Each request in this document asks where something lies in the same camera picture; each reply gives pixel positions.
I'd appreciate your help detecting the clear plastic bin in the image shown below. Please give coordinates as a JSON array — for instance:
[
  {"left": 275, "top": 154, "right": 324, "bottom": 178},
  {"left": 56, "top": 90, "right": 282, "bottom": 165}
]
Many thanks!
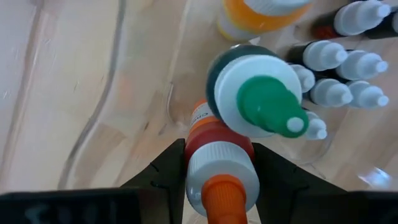
[{"left": 0, "top": 0, "right": 398, "bottom": 224}]

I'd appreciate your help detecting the small dark red-label bottle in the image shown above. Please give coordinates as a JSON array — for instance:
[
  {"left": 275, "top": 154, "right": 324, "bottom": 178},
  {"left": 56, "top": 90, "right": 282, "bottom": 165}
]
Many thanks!
[{"left": 303, "top": 77, "right": 354, "bottom": 108}]

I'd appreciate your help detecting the large red orange-capped bottle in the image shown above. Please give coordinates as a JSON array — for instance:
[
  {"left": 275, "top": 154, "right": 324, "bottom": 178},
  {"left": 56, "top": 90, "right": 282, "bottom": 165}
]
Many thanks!
[{"left": 183, "top": 98, "right": 261, "bottom": 224}]

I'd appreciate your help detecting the small black white-label bottle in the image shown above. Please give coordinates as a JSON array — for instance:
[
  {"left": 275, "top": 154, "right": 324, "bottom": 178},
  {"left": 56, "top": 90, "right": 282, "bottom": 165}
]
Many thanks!
[{"left": 290, "top": 63, "right": 317, "bottom": 93}]

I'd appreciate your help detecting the large yellow squeeze bottle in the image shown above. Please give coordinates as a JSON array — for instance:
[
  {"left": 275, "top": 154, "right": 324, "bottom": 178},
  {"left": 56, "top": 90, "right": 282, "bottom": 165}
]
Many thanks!
[{"left": 216, "top": 0, "right": 313, "bottom": 43}]

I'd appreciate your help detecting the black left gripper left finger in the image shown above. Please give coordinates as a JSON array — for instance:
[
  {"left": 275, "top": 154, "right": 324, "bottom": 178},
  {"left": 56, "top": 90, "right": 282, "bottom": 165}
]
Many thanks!
[{"left": 121, "top": 139, "right": 187, "bottom": 224}]

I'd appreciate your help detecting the large green squeeze bottle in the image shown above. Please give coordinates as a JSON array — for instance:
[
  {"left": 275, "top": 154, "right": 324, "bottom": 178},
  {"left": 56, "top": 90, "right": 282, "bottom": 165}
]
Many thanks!
[{"left": 205, "top": 44, "right": 310, "bottom": 139}]

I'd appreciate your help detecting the small dark green labelled bottle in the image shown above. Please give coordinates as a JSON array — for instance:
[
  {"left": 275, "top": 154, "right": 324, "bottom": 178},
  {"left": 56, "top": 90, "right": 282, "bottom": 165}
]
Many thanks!
[{"left": 285, "top": 40, "right": 349, "bottom": 72}]

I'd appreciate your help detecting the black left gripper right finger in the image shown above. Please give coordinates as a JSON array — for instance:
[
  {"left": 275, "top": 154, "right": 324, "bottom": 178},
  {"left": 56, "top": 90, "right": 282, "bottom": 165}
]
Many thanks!
[{"left": 252, "top": 142, "right": 346, "bottom": 224}]

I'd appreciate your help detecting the small orange-red bottle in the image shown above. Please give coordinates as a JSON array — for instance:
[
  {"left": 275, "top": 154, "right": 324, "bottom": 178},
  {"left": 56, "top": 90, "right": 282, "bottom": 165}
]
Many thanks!
[{"left": 312, "top": 0, "right": 392, "bottom": 40}]

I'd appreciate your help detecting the small blue bottle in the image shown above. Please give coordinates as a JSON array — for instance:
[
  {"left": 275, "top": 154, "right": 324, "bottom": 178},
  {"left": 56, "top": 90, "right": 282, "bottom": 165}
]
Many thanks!
[{"left": 304, "top": 110, "right": 328, "bottom": 141}]

